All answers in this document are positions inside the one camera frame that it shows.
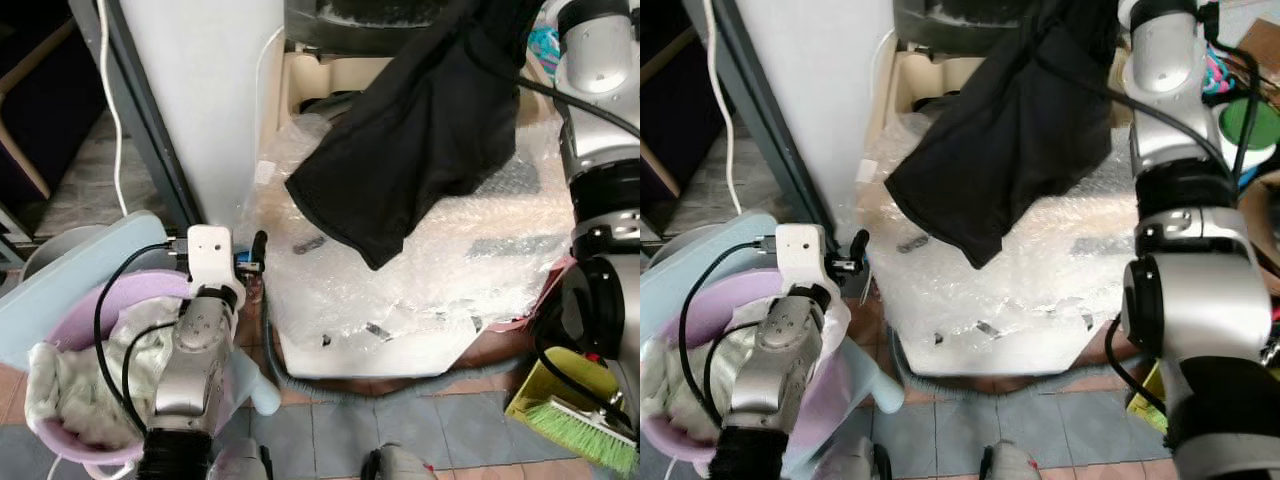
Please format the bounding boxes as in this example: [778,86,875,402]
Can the black garment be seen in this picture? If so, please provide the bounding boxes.
[885,0,1137,269]
[285,0,547,271]

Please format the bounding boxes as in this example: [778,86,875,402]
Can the white washing machine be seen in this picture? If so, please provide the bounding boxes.
[860,0,1151,379]
[255,0,586,381]

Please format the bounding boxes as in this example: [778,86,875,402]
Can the white grey crumpled clothes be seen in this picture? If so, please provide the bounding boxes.
[640,322,773,447]
[25,322,187,449]

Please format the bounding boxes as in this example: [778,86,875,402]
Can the pink plastic laundry basin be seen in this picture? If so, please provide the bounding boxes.
[640,268,857,467]
[25,270,251,469]

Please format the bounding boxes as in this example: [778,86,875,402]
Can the light blue plastic stool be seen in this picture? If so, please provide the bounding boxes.
[640,210,907,473]
[0,210,283,417]

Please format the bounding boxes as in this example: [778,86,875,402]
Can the white washer lid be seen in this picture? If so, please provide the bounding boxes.
[735,0,897,227]
[118,0,287,229]

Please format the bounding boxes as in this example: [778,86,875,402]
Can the grey round basin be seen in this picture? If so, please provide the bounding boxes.
[652,224,705,269]
[20,227,107,284]

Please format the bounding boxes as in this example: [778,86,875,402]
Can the clear bubble wrap sheet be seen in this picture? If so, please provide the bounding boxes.
[862,110,1143,347]
[240,110,577,347]

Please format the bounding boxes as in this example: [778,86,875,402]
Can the grey left robot foot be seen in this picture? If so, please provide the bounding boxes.
[800,438,893,480]
[214,438,274,480]

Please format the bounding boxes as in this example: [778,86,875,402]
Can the grey robot foot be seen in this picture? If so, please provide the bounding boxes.
[360,443,439,480]
[214,438,274,480]
[980,440,1047,480]
[800,438,893,480]

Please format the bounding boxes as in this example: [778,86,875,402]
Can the grey right robot foot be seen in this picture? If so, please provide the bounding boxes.
[980,440,1047,480]
[360,443,439,480]

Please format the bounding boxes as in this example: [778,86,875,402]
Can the green bristle broom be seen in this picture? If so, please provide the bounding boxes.
[524,394,641,477]

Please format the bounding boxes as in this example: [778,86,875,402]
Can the yellow plastic dustpan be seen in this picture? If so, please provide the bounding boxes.
[1128,362,1171,434]
[504,345,623,423]

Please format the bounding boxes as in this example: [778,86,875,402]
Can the teal pink patterned cloth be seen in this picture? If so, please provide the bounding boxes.
[527,22,564,93]
[1200,40,1247,97]

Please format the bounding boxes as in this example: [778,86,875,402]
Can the green round lid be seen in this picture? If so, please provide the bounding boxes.
[1218,95,1280,153]

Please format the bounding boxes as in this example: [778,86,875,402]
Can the brown cardboard box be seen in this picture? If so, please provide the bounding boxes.
[1238,18,1280,63]

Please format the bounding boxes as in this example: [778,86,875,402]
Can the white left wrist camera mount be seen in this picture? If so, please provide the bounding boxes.
[186,225,237,293]
[775,224,827,297]

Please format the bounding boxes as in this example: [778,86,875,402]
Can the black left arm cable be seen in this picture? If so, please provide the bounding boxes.
[93,240,193,437]
[679,238,781,431]

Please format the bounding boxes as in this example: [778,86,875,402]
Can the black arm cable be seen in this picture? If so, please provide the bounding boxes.
[1033,52,1263,193]
[679,238,781,431]
[93,240,193,437]
[462,38,641,141]

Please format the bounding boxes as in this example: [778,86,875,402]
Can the grey metal door frame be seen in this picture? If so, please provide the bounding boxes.
[70,0,207,230]
[690,0,803,227]

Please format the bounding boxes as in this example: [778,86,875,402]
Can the white wall cable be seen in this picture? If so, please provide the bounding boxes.
[702,0,744,217]
[95,0,132,217]

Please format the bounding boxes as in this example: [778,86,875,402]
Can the brown wooden furniture frame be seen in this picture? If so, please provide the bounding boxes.
[640,25,701,87]
[0,15,77,201]

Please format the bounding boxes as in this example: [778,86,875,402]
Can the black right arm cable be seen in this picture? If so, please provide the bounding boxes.
[462,38,641,141]
[1033,52,1263,193]

